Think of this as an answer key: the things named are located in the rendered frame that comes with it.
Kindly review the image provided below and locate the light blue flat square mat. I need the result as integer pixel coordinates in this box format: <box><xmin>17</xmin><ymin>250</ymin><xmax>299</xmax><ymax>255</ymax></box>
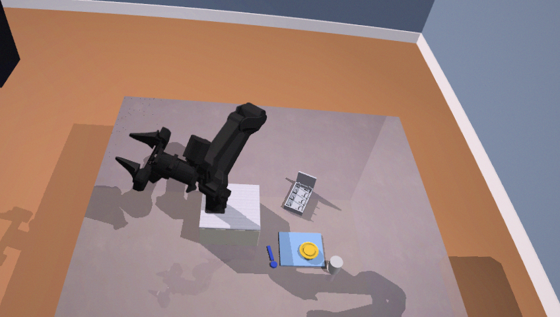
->
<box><xmin>279</xmin><ymin>232</ymin><xmax>325</xmax><ymax>267</ymax></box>

